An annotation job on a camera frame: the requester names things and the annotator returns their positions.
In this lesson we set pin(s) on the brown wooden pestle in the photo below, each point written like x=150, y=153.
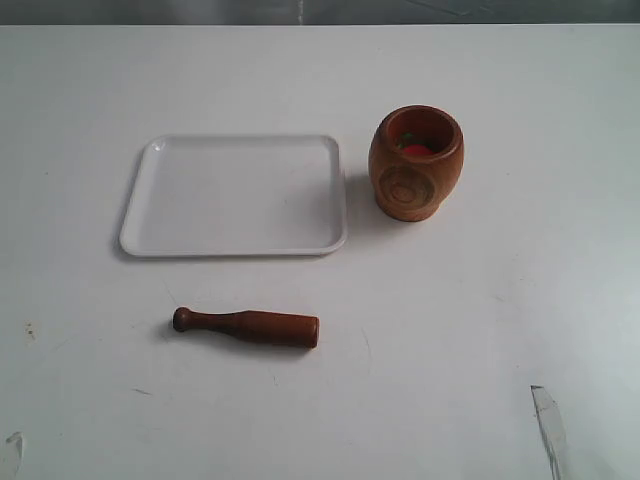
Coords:
x=261, y=327

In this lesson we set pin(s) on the wooden mortar cup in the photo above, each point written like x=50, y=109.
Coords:
x=412, y=188

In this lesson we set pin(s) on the red object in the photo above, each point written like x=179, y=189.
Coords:
x=417, y=150

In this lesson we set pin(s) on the white rectangular plastic tray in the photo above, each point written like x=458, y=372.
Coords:
x=214, y=196

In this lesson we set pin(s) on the clear tape strip right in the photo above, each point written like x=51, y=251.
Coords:
x=553, y=435

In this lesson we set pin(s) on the clear tape strip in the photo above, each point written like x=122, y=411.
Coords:
x=11, y=456
x=553, y=435

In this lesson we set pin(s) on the clear tape strip left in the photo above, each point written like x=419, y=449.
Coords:
x=11, y=456

